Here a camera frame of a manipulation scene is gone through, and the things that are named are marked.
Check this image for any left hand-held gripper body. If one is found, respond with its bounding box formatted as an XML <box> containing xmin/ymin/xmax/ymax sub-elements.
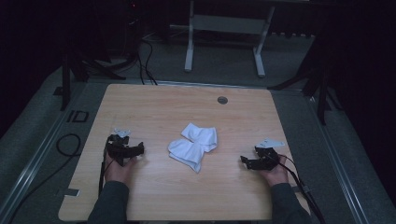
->
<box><xmin>105</xmin><ymin>128</ymin><xmax>140</xmax><ymax>167</ymax></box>

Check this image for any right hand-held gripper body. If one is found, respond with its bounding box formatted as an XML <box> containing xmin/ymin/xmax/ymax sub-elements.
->
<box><xmin>251</xmin><ymin>137</ymin><xmax>286</xmax><ymax>172</ymax></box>

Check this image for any person's right hand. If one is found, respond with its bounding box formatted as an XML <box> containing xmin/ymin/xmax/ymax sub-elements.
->
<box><xmin>259</xmin><ymin>154</ymin><xmax>290</xmax><ymax>189</ymax></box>

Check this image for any person's left hand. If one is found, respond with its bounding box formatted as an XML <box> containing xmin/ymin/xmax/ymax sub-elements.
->
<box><xmin>104</xmin><ymin>153</ymin><xmax>138</xmax><ymax>189</ymax></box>

